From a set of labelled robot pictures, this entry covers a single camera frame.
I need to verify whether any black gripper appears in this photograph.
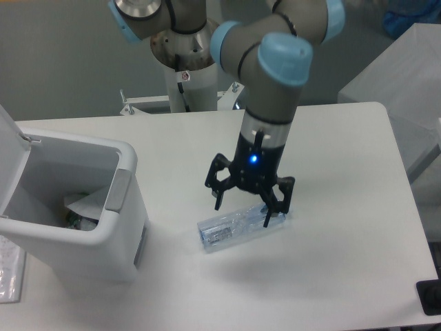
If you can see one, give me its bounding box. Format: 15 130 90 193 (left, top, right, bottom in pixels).
205 132 296 229

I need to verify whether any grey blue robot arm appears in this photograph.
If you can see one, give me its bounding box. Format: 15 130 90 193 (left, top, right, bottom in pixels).
108 1 345 217

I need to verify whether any green trash in can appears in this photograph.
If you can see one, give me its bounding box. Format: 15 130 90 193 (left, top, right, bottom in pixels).
66 211 98 231

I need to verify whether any white trash can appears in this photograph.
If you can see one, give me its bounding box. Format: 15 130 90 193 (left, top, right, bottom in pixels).
1 128 147 281

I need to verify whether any white trash can lid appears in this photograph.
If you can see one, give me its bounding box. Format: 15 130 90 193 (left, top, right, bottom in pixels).
0 106 31 214

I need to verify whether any clear plastic water bottle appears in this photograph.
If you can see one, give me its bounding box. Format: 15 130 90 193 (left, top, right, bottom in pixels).
197 203 286 253

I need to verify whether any grey covered box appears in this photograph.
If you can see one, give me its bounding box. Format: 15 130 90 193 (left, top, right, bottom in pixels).
338 23 440 181

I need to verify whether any black device at edge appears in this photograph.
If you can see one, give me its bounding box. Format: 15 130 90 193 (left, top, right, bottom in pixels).
416 279 440 316

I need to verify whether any blue plastic bag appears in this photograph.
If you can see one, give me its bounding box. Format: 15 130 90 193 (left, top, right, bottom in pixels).
382 0 440 39

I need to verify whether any laminated paper sheet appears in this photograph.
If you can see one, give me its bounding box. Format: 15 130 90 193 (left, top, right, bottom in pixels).
1 236 26 304

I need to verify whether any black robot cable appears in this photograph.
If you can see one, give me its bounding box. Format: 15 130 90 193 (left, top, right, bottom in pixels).
174 54 192 113

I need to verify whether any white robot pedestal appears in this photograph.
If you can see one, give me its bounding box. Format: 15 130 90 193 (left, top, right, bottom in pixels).
120 19 245 115

